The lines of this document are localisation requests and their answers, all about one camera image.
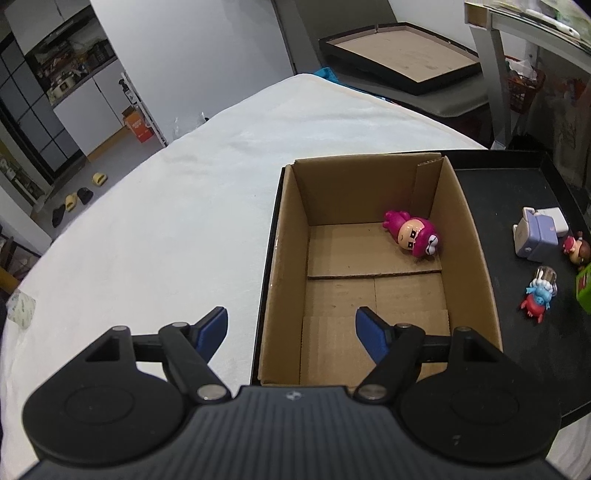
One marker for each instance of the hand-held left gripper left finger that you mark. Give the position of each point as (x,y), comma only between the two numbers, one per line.
(212,328)

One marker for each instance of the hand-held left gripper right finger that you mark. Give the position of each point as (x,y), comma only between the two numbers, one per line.
(371,332)

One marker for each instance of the black shallow tray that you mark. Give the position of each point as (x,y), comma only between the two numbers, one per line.
(508,258)

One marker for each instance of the blue and red crab figurine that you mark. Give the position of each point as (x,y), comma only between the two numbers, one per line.
(538,295)

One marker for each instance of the purple cube toy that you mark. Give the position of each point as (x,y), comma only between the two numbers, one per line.
(541,236)

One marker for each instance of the green cube toy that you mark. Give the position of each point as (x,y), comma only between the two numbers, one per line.
(585,288)

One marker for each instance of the small brown-haired figurine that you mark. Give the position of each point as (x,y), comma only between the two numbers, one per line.
(577,249)

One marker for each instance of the pink cartoon figurine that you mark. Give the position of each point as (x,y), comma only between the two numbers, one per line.
(415,233)

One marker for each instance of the white bed blanket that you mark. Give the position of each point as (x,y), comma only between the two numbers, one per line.
(161,230)

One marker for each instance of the black slipper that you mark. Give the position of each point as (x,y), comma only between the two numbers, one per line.
(85,194)
(58,216)

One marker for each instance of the yellow slipper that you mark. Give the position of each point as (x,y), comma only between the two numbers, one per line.
(71,203)
(99,179)

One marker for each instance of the white plastic packet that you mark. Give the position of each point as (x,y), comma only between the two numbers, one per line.
(21,310)

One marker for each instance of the orange cardboard box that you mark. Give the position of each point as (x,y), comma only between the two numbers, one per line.
(138,127)

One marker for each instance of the white lower cabinet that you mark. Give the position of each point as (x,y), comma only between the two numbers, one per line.
(87,115)

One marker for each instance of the white cabinet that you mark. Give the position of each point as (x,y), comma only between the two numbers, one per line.
(87,115)
(41,21)

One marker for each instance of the blue patterned cloth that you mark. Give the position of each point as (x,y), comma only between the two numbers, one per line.
(325,74)

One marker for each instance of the black framed sliding door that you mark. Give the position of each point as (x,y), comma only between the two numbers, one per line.
(32,115)

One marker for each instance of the black framed cardboard tray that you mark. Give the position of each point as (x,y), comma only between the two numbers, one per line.
(401,53)

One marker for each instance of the white patterned cloth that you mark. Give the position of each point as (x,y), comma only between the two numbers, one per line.
(570,134)

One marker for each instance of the red plastic basket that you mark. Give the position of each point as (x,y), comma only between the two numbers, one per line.
(519,92)

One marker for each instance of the white rice cooker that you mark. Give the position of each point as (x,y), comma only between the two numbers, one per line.
(62,88)

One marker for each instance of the white upper cabinet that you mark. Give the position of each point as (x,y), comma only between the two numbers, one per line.
(41,21)

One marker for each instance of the white frame desk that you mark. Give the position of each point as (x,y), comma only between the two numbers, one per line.
(496,92)

